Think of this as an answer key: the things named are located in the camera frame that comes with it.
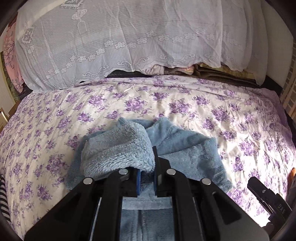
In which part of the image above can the blue fleece garment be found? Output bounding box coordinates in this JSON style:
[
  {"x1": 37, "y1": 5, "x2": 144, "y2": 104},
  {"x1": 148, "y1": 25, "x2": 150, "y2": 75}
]
[{"x1": 65, "y1": 118, "x2": 232, "y2": 240}]

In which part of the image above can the folded clothes pile under lace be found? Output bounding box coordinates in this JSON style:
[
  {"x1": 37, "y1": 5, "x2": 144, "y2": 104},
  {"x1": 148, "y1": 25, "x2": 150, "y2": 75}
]
[{"x1": 108, "y1": 63, "x2": 256, "y2": 85}]

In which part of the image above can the person's hand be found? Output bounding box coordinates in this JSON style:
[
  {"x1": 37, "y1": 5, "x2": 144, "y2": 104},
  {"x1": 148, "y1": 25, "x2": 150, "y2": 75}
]
[{"x1": 286, "y1": 168, "x2": 296, "y2": 209}]

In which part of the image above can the black white striped cloth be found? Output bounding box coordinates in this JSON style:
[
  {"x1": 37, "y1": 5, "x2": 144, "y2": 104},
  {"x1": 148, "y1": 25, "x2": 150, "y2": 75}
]
[{"x1": 0, "y1": 173, "x2": 11, "y2": 225}]

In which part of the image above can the purple floral bedspread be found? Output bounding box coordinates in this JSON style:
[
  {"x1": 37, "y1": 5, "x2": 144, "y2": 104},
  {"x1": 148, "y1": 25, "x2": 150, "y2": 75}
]
[{"x1": 1, "y1": 75, "x2": 295, "y2": 237}]

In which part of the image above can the beige grid patterned curtain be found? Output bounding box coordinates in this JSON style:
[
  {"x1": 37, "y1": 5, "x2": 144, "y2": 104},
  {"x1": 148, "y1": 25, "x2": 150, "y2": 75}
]
[{"x1": 280, "y1": 43, "x2": 296, "y2": 121}]

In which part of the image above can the white lace cover cloth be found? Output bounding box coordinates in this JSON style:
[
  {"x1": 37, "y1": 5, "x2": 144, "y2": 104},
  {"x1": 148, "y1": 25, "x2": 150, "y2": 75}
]
[{"x1": 15, "y1": 1, "x2": 268, "y2": 91}]

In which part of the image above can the pink floral fabric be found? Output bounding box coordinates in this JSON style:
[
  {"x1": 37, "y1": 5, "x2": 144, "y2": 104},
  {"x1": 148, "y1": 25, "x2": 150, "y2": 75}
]
[{"x1": 3, "y1": 22, "x2": 24, "y2": 93}]

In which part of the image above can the wooden furniture frame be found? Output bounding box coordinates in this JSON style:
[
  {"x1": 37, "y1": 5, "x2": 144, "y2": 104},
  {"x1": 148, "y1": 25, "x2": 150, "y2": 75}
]
[{"x1": 0, "y1": 100, "x2": 21, "y2": 132}]

